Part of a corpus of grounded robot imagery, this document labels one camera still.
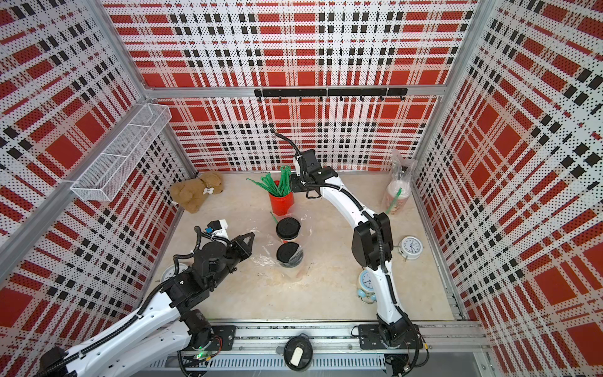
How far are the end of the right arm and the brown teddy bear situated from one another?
0.46 m

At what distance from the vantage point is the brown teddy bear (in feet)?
3.31

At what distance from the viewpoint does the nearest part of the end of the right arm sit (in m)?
0.68
